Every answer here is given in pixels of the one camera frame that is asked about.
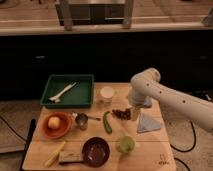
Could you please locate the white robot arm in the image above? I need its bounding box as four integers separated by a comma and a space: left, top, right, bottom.
128, 68, 213, 133

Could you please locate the orange bowl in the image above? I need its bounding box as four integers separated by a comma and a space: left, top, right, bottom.
42, 112, 72, 139

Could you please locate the brown scrub brush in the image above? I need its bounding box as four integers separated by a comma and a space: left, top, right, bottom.
59, 151, 83, 165

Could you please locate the blue sponge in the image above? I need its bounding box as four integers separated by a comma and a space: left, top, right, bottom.
144, 97, 152, 108

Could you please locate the dark purple bowl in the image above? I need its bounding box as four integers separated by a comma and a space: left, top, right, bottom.
82, 137, 110, 167

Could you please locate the metal measuring cup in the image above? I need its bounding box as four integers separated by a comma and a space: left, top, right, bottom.
72, 113, 100, 131

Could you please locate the yellow lemon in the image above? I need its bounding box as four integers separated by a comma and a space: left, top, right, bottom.
48, 117, 61, 129

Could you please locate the green plastic tray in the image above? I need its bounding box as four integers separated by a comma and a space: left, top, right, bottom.
40, 74, 94, 109

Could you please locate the white shelf frame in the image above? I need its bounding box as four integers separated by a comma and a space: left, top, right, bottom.
55, 0, 134, 30

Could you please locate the green plastic cup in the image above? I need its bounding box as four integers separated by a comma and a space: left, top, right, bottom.
117, 136, 135, 154

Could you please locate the white plastic cup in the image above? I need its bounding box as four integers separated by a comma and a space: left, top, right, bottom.
100, 86, 115, 103

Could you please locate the black cable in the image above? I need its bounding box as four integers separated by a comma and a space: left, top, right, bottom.
169, 121, 198, 171

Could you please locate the green cucumber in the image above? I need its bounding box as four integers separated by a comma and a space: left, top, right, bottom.
103, 111, 112, 134

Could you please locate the blue folded cloth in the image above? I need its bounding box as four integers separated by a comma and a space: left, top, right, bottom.
137, 113, 162, 133

